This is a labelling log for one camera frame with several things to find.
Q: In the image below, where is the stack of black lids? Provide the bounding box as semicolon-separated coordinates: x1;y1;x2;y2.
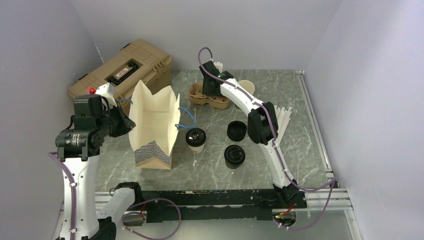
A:
226;120;247;142

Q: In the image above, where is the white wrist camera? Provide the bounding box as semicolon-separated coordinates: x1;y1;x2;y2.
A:
86;82;118;108
213;61;223;73

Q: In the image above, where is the blue checkered paper bag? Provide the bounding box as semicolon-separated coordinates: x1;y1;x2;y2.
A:
128;80;182;170

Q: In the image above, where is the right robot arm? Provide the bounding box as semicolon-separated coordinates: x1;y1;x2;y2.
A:
199;60;306;208

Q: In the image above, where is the white paper coffee cup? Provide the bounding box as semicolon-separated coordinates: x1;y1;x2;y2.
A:
189;144;205;154

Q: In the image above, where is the brown cardboard cup carrier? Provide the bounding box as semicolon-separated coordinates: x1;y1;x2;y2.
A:
188;82;230;110

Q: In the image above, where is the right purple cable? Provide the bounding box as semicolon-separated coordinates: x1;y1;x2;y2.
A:
197;46;338;232

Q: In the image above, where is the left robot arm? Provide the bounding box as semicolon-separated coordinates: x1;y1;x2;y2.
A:
49;93;144;240

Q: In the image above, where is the stack of paper cups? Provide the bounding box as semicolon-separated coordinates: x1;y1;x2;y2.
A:
237;79;255;96

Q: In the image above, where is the tan plastic toolbox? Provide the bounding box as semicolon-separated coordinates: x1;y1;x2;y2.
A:
68;39;172;100

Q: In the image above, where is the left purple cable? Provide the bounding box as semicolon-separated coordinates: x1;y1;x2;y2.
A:
47;151;182;240

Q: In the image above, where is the bundle of white straws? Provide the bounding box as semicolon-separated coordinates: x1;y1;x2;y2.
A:
276;107;292;141

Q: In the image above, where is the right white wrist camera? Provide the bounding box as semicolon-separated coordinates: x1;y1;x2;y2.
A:
213;61;223;73

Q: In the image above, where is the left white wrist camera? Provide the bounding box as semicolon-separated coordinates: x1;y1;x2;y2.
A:
86;82;118;108

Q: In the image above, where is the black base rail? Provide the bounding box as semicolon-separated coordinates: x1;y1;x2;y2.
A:
109;180;299;223

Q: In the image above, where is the purple cable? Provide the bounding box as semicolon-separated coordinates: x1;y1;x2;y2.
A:
197;46;338;232
47;151;182;240

